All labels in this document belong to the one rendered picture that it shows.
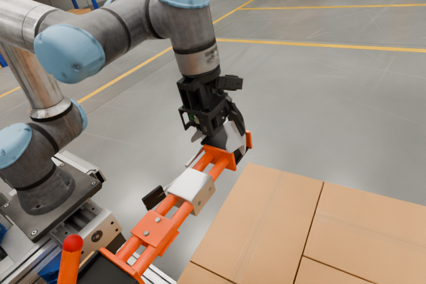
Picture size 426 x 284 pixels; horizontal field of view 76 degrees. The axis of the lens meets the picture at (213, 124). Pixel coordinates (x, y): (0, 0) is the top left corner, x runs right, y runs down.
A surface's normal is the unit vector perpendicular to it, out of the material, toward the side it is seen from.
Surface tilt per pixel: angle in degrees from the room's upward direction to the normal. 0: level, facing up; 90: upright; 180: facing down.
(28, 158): 90
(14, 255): 0
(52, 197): 72
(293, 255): 0
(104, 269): 0
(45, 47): 90
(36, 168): 90
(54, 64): 90
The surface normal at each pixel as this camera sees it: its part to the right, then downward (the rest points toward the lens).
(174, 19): -0.40, 0.60
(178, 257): -0.18, -0.80
